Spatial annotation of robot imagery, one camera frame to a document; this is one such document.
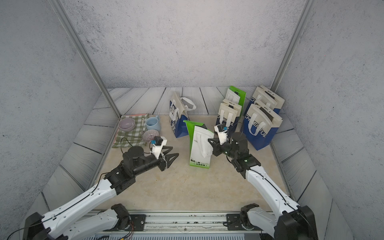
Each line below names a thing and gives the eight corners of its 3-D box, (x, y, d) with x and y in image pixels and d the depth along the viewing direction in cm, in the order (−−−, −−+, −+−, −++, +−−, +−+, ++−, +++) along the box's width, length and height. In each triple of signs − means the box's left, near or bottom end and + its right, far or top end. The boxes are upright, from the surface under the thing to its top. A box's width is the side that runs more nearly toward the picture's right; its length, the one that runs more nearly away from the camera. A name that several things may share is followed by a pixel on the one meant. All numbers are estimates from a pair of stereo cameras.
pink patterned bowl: (144, 142, 106) (142, 138, 103) (146, 133, 112) (144, 129, 108) (158, 142, 106) (156, 138, 103) (160, 133, 112) (158, 128, 108)
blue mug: (145, 133, 110) (143, 127, 106) (149, 121, 118) (147, 115, 114) (159, 133, 110) (158, 127, 106) (162, 121, 118) (160, 115, 114)
